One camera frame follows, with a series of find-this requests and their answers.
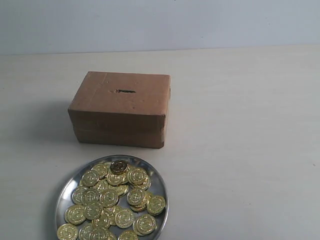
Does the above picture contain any round steel plate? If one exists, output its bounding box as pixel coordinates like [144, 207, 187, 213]
[52, 154, 169, 240]

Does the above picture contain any brown cardboard slotted box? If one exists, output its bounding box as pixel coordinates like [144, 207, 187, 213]
[67, 71, 171, 149]

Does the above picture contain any gold coin upper right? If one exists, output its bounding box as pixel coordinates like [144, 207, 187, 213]
[127, 167, 147, 185]

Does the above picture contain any dark gold coin on top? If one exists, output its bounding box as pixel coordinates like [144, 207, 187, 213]
[110, 159, 128, 175]

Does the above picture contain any gold coin middle right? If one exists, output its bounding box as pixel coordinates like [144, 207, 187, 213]
[127, 188, 145, 206]

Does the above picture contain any gold coin right edge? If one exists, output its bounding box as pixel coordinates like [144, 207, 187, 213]
[147, 195, 166, 216]

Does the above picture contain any gold coin upper left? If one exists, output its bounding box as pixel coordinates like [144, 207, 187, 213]
[81, 170, 100, 187]

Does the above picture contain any gold coin lower centre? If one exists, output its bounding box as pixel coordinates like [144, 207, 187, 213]
[114, 208, 135, 229]

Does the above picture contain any gold coin lower right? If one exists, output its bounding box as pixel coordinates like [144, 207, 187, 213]
[136, 214, 157, 235]

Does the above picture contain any gold coin bottom left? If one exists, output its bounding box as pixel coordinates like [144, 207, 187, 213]
[56, 223, 79, 240]

